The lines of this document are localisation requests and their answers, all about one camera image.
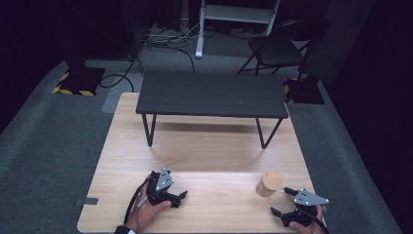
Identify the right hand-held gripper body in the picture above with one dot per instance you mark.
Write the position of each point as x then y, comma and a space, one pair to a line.
308, 199

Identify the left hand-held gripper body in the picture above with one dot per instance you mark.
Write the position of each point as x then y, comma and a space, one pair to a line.
160, 183

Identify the wooden cylinder cup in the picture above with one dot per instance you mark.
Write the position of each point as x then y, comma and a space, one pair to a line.
269, 183

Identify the person's right hand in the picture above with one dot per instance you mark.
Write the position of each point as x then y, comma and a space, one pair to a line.
310, 229

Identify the person's left hand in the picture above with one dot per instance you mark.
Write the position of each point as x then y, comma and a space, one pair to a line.
142, 213

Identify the grey tape strip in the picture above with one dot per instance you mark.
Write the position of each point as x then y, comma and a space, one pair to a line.
87, 201

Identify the striped black stand base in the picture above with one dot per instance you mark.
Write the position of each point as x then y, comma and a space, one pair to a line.
305, 91
81, 81

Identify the black low shelf table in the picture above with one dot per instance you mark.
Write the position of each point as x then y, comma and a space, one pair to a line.
211, 94

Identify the black folding chair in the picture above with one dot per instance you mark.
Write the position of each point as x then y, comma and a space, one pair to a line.
281, 50

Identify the grey curtain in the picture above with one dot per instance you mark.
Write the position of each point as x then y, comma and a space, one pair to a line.
337, 35

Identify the white desk frame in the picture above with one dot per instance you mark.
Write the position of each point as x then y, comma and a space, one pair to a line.
235, 14

